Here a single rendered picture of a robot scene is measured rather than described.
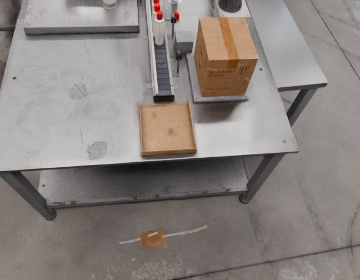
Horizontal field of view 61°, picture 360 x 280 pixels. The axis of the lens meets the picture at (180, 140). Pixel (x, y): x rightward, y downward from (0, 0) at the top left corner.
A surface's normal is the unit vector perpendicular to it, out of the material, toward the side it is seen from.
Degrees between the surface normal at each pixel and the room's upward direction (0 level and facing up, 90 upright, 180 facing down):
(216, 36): 0
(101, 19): 0
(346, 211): 0
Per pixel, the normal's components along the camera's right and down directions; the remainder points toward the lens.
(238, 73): 0.11, 0.86
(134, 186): 0.07, -0.53
